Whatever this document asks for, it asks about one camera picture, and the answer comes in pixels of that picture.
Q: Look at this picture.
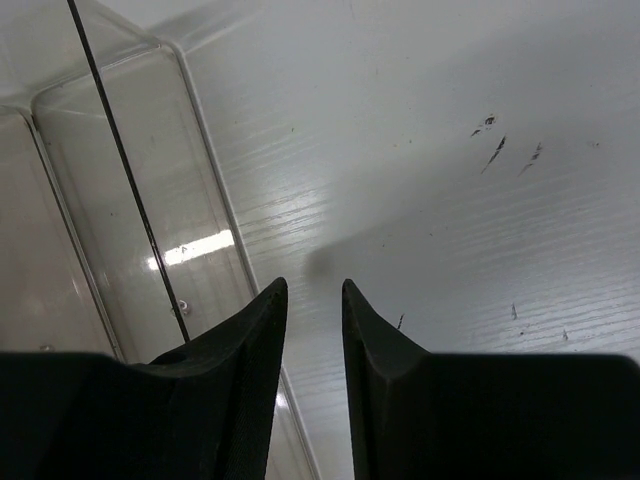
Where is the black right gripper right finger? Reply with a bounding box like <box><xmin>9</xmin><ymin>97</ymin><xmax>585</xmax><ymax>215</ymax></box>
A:
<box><xmin>342</xmin><ymin>280</ymin><xmax>639</xmax><ymax>479</ymax></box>

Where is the clear bin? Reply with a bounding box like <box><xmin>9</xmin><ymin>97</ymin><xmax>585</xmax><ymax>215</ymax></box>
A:
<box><xmin>1</xmin><ymin>107</ymin><xmax>115</xmax><ymax>355</ymax></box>
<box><xmin>29</xmin><ymin>0</ymin><xmax>321</xmax><ymax>480</ymax></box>

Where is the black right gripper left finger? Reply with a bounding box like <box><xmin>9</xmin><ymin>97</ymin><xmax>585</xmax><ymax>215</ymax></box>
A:
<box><xmin>1</xmin><ymin>279</ymin><xmax>288</xmax><ymax>479</ymax></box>

